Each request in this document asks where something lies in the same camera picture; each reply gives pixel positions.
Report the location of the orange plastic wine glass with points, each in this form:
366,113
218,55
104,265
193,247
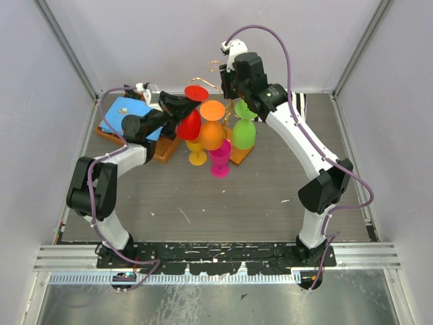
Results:
212,133

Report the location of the dark patterned cloth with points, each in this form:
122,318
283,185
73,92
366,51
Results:
129,92

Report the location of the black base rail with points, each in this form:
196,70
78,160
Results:
218,258

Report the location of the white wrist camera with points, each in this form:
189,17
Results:
149,92
232,49

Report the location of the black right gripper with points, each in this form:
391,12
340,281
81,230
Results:
224,76

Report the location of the gold wire glass rack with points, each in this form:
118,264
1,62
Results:
237,155

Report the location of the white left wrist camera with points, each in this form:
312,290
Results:
149,92

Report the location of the black white striped cloth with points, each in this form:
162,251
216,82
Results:
299,101

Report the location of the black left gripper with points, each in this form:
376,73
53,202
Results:
176,105

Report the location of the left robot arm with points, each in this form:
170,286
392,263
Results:
92,192

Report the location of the green plastic wine glass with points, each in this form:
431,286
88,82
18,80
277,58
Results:
244,130

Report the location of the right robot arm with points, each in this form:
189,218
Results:
327,174

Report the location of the pink plastic wine glass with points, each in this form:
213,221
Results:
219,159

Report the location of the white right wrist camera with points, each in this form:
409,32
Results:
232,49

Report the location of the blue patterned cloth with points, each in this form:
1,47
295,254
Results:
122,107

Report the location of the yellow plastic wine glass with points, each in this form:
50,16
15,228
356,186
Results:
197,155

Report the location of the wooden compartment tray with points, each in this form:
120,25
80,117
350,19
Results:
165,146

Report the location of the red plastic wine glass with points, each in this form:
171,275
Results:
189,128

